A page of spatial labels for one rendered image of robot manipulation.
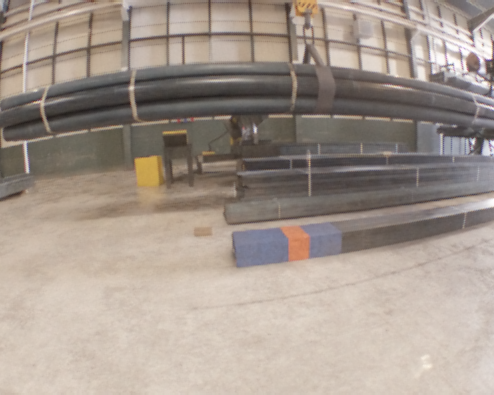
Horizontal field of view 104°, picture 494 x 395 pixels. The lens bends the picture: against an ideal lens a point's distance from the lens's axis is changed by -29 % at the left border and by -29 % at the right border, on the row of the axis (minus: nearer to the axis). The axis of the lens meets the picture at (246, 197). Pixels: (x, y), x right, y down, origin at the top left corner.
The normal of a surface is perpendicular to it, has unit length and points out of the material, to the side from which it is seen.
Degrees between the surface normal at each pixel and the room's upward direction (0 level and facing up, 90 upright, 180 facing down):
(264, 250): 90
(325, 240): 90
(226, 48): 90
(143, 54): 90
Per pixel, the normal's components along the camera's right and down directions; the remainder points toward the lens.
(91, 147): 0.17, 0.21
